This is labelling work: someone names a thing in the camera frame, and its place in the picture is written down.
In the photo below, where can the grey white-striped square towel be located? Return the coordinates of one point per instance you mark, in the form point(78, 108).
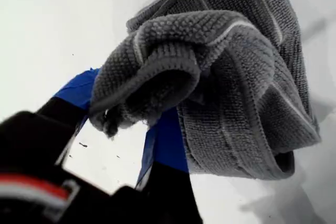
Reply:
point(223, 77)

